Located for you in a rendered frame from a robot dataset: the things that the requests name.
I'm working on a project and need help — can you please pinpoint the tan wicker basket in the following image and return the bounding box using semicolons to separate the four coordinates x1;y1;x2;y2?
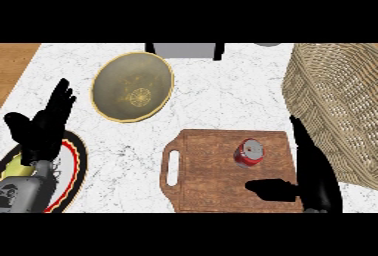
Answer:
280;43;378;192

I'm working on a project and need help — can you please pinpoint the brown wooden cutting board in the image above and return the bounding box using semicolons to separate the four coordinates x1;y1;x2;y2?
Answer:
157;129;305;214

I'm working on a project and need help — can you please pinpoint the grey appliance with black legs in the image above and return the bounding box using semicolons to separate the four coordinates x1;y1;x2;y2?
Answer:
143;43;227;62

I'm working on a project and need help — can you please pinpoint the black rimmed patterned plate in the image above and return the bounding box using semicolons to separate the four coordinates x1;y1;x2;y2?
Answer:
0;130;88;214

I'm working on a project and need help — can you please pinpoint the red can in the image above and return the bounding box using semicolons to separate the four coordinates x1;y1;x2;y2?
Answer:
233;138;265;168

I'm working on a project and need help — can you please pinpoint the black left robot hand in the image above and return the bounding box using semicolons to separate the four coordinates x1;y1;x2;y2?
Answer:
2;78;78;167

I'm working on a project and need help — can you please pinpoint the gold rimmed olive bowl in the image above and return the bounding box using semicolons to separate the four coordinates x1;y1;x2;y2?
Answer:
89;51;175;124

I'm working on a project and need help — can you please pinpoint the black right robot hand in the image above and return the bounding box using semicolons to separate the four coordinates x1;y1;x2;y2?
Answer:
243;115;343;214

